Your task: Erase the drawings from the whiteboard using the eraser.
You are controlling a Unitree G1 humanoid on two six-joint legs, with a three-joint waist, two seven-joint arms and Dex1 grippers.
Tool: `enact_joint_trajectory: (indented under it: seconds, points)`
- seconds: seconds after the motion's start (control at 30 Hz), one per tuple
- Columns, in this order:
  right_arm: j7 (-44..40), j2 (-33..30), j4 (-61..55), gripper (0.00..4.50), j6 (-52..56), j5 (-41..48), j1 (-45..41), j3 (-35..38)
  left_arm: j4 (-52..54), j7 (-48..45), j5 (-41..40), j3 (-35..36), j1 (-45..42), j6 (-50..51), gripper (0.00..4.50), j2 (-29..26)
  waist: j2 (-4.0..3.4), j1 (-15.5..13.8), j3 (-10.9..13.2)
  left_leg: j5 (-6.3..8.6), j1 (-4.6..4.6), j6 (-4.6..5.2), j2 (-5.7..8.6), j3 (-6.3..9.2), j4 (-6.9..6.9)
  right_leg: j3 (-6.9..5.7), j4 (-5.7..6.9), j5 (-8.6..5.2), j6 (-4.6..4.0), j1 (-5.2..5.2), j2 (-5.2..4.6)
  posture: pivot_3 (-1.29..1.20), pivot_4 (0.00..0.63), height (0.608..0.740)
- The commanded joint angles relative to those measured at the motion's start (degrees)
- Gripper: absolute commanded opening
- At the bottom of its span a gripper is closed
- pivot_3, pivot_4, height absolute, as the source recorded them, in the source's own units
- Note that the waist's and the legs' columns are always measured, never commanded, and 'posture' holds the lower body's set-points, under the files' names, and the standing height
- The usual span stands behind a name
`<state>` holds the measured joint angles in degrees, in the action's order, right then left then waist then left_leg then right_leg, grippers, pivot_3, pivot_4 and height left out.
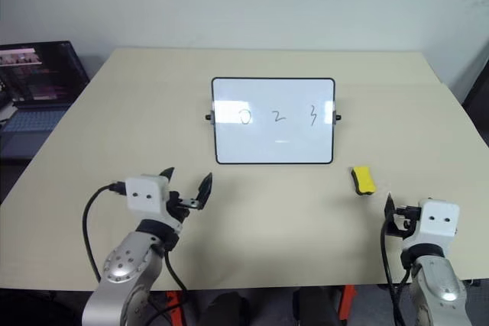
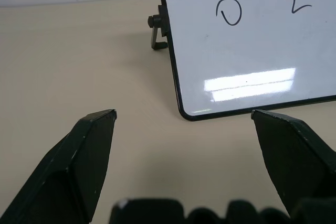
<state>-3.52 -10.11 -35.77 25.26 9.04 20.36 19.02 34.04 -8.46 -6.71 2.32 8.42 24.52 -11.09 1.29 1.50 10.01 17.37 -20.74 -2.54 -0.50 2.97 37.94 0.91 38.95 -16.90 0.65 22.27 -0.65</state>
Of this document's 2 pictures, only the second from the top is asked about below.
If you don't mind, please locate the white whiteboard with black frame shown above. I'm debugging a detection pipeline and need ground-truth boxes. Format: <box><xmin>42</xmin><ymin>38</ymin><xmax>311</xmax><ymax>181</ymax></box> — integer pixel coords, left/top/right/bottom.
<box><xmin>156</xmin><ymin>0</ymin><xmax>336</xmax><ymax>122</ymax></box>

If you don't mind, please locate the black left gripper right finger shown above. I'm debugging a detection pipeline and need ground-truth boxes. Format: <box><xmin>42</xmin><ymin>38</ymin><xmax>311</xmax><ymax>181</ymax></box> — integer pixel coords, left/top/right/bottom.
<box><xmin>250</xmin><ymin>109</ymin><xmax>336</xmax><ymax>219</ymax></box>

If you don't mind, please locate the black whiteboard stand bracket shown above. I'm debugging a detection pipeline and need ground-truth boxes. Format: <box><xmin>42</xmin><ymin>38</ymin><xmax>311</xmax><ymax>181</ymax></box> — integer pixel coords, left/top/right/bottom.
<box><xmin>148</xmin><ymin>5</ymin><xmax>170</xmax><ymax>51</ymax></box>

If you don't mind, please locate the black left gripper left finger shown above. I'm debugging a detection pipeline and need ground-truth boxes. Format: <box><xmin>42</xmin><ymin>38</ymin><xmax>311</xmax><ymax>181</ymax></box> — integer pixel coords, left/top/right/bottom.
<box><xmin>0</xmin><ymin>109</ymin><xmax>118</xmax><ymax>224</ymax></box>

